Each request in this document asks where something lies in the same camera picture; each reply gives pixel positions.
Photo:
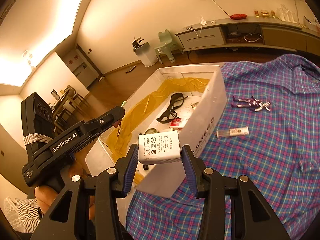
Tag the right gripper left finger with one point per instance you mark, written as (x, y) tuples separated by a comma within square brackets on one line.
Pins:
[(87, 209)]

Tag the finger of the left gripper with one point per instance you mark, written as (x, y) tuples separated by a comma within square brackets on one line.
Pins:
[(102, 122)]

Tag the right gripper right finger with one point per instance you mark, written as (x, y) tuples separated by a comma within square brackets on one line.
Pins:
[(252, 216)]

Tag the green tape roll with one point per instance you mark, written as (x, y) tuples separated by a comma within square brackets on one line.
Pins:
[(151, 131)]

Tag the white power adapter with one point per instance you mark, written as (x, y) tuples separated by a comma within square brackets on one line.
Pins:
[(159, 148)]

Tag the red white card box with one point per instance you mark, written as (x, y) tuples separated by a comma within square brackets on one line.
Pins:
[(175, 123)]

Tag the black glasses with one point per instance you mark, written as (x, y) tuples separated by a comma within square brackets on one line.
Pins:
[(170, 114)]

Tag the white gold cigarette box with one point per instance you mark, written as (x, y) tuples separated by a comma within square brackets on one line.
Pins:
[(194, 105)]

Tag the clear spray bottle white cap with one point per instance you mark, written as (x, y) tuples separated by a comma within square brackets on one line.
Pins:
[(234, 132)]

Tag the dining table with chairs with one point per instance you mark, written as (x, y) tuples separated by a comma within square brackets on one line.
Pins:
[(73, 98)]

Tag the zebra pattern cloth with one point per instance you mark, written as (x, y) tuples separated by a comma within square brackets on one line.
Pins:
[(22, 214)]

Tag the black phone on floor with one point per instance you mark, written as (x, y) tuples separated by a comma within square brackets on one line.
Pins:
[(131, 69)]

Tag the white foam box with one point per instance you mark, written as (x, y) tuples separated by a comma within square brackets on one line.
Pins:
[(202, 83)]

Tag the green child chair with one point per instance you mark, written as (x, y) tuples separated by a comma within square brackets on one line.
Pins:
[(166, 46)]

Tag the red dish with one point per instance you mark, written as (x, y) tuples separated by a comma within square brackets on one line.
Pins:
[(238, 16)]

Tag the grey tv cabinet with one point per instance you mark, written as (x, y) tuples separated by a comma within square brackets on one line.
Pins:
[(250, 32)]

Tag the clear glass set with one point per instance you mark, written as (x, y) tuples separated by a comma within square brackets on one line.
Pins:
[(285, 14)]

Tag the left tracker camera box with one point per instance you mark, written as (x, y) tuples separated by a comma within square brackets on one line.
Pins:
[(37, 123)]

